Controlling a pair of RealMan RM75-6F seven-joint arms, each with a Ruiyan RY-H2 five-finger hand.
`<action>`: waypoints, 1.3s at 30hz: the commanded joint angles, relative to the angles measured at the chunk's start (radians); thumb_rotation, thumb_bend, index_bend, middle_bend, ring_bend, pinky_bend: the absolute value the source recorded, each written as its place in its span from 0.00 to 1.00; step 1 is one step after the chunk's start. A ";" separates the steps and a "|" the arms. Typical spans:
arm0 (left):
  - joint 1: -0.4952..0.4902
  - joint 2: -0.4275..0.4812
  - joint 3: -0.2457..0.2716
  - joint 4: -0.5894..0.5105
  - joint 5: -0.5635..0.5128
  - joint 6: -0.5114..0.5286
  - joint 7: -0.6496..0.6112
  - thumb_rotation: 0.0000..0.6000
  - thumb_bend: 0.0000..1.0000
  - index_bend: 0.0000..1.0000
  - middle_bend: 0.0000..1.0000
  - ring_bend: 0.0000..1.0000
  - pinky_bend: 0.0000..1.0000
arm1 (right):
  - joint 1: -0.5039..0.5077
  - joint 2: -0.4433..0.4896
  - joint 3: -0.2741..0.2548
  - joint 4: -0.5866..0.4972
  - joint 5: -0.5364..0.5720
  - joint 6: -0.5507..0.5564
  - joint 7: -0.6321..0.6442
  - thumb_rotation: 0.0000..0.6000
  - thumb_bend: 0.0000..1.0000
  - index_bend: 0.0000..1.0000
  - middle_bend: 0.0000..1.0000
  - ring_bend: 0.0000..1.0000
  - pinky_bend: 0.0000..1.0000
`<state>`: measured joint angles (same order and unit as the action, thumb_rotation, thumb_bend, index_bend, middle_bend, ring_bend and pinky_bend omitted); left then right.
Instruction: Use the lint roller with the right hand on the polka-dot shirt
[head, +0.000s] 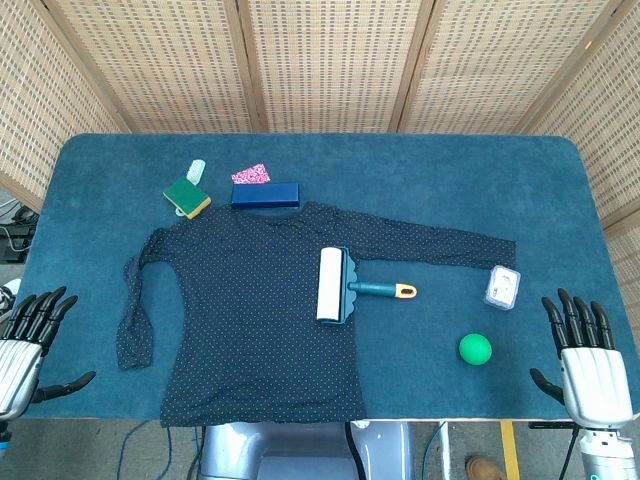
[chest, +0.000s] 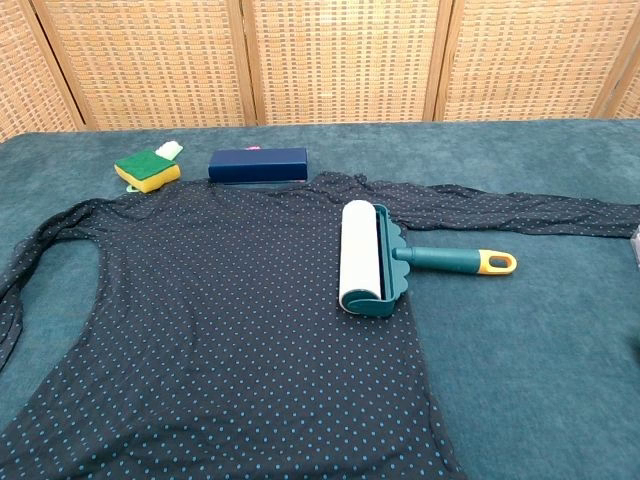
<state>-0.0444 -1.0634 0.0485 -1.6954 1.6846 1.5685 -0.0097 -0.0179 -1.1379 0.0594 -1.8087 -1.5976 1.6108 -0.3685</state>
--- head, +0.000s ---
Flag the black cable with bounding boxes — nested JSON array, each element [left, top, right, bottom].
[[345, 422, 364, 480]]

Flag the green ball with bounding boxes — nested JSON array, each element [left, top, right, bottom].
[[458, 332, 494, 366]]

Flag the clear plastic box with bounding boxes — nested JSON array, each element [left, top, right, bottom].
[[482, 264, 522, 311]]

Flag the teal lint roller yellow handle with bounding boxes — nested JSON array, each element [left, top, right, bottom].
[[315, 246, 418, 330]]

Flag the dark blue rectangular box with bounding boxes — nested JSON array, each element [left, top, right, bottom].
[[230, 182, 301, 211]]

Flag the yellow floor tape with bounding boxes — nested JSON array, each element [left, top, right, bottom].
[[500, 420, 521, 480]]

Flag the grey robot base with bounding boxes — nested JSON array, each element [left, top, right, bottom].
[[199, 421, 416, 480]]

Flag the teal table cloth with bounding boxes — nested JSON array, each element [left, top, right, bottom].
[[23, 132, 617, 422]]

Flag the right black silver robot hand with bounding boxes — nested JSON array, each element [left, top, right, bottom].
[[529, 288, 634, 431]]

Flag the dark blue polka dot shirt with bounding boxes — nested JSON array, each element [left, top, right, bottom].
[[115, 201, 517, 429]]

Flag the bamboo folding screen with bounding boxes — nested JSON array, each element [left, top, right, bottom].
[[0, 0, 640, 346]]

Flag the green yellow sponge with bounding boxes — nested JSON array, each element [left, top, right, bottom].
[[162, 178, 213, 220]]

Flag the brown shoe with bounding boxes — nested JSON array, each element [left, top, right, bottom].
[[465, 455, 503, 480]]

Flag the blue cable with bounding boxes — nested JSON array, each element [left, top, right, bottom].
[[117, 419, 175, 480]]

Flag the pink patterned packet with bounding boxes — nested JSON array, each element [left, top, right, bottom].
[[231, 163, 273, 185]]

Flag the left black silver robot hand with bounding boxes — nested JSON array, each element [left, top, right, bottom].
[[0, 285, 97, 421]]

